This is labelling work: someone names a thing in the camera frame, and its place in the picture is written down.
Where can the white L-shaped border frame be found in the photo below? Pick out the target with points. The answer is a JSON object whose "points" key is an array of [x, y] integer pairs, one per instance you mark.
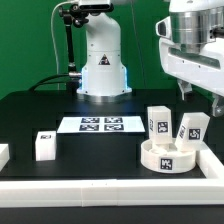
{"points": [[112, 192]]}

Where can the white tag sheet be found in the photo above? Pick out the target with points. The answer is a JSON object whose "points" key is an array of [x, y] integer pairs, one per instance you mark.
{"points": [[108, 124]]}

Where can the grey camera on pole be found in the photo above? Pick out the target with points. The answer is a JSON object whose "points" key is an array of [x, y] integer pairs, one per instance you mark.
{"points": [[95, 6]]}

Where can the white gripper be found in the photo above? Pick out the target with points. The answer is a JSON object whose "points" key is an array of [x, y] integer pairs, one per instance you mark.
{"points": [[191, 71]]}

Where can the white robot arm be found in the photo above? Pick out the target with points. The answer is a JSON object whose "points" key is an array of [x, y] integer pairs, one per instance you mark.
{"points": [[191, 48]]}

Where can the white part at left edge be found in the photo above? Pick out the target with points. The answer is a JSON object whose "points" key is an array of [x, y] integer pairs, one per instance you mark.
{"points": [[4, 155]]}

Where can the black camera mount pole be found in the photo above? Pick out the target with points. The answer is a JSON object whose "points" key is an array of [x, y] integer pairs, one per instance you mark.
{"points": [[71, 17]]}

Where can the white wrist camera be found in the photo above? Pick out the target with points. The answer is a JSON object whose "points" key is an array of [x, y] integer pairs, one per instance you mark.
{"points": [[163, 28]]}

